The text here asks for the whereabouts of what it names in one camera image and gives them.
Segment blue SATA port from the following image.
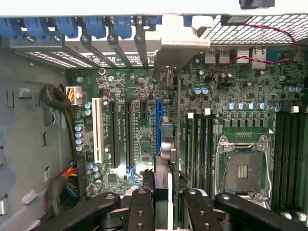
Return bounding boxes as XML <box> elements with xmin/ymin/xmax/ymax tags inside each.
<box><xmin>128</xmin><ymin>165</ymin><xmax>138</xmax><ymax>187</ymax></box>

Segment CPU socket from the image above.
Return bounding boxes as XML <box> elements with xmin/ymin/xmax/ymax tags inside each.
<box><xmin>215</xmin><ymin>134</ymin><xmax>274</xmax><ymax>202</ymax></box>

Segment black RAM slot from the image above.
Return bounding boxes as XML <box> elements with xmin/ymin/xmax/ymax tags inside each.
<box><xmin>194</xmin><ymin>112</ymin><xmax>202</xmax><ymax>193</ymax></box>
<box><xmin>293</xmin><ymin>109</ymin><xmax>301</xmax><ymax>214</ymax></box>
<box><xmin>274</xmin><ymin>109</ymin><xmax>284</xmax><ymax>211</ymax></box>
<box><xmin>208</xmin><ymin>112</ymin><xmax>215</xmax><ymax>193</ymax></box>
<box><xmin>201</xmin><ymin>112</ymin><xmax>208</xmax><ymax>193</ymax></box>
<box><xmin>301</xmin><ymin>109</ymin><xmax>308</xmax><ymax>215</ymax></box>
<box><xmin>284</xmin><ymin>109</ymin><xmax>293</xmax><ymax>212</ymax></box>

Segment black power connector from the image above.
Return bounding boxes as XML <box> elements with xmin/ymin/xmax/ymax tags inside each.
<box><xmin>76</xmin><ymin>154</ymin><xmax>87</xmax><ymax>198</ymax></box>

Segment green motherboard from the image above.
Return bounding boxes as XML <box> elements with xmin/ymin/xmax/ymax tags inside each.
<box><xmin>66</xmin><ymin>51</ymin><xmax>308</xmax><ymax>222</ymax></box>

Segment silver locking lever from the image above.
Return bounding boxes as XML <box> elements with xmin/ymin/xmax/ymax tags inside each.
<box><xmin>263</xmin><ymin>166</ymin><xmax>273</xmax><ymax>195</ymax></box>

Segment black long expansion slot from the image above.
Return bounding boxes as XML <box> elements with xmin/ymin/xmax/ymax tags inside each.
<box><xmin>110</xmin><ymin>100</ymin><xmax>120</xmax><ymax>169</ymax></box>
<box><xmin>124</xmin><ymin>100</ymin><xmax>134</xmax><ymax>168</ymax></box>

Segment blue expansion slot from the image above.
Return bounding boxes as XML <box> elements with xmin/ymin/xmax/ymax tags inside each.
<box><xmin>155</xmin><ymin>99</ymin><xmax>165</xmax><ymax>157</ymax></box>

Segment white expansion slot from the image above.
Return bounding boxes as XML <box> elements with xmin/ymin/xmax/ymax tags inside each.
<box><xmin>91</xmin><ymin>97</ymin><xmax>105</xmax><ymax>165</ymax></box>

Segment black short expansion slot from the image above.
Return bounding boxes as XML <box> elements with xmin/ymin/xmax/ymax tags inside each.
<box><xmin>140</xmin><ymin>100</ymin><xmax>148</xmax><ymax>121</ymax></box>

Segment white power connector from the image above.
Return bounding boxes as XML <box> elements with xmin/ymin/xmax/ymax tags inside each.
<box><xmin>65</xmin><ymin>86</ymin><xmax>83</xmax><ymax>106</ymax></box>

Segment black open PC case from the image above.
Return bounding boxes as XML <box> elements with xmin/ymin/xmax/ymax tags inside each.
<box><xmin>0</xmin><ymin>13</ymin><xmax>308</xmax><ymax>231</ymax></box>

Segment silver rear port block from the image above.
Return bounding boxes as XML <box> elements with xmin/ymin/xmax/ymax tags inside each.
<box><xmin>204</xmin><ymin>48</ymin><xmax>267</xmax><ymax>70</ymax></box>

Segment perforated metal slot cover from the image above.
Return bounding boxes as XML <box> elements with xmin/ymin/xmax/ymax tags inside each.
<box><xmin>11</xmin><ymin>39</ymin><xmax>77</xmax><ymax>70</ymax></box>
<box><xmin>36</xmin><ymin>38</ymin><xmax>94</xmax><ymax>68</ymax></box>

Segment teal port connector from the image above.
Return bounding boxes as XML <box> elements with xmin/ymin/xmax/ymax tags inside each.
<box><xmin>266</xmin><ymin>49</ymin><xmax>293</xmax><ymax>64</ymax></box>

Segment blue slot clip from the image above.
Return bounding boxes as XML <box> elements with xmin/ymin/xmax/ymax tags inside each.
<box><xmin>84</xmin><ymin>16</ymin><xmax>107</xmax><ymax>39</ymax></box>
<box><xmin>54</xmin><ymin>16</ymin><xmax>79</xmax><ymax>39</ymax></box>
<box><xmin>112</xmin><ymin>16</ymin><xmax>133</xmax><ymax>40</ymax></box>
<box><xmin>0</xmin><ymin>18</ymin><xmax>23</xmax><ymax>41</ymax></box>
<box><xmin>23</xmin><ymin>17</ymin><xmax>50</xmax><ymax>39</ymax></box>

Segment multicoloured wire bundle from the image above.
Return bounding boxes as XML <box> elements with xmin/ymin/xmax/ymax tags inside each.
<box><xmin>47</xmin><ymin>160</ymin><xmax>80</xmax><ymax>218</ymax></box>

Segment yellow and black wire bundle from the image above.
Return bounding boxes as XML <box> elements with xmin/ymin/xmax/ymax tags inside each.
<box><xmin>39</xmin><ymin>85</ymin><xmax>79</xmax><ymax>158</ymax></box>

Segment black chassis switch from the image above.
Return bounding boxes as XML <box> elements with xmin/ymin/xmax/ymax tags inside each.
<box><xmin>220</xmin><ymin>15</ymin><xmax>261</xmax><ymax>26</ymax></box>

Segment red and black twisted wire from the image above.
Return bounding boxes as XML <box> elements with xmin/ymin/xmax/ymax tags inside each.
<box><xmin>213</xmin><ymin>23</ymin><xmax>298</xmax><ymax>73</ymax></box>

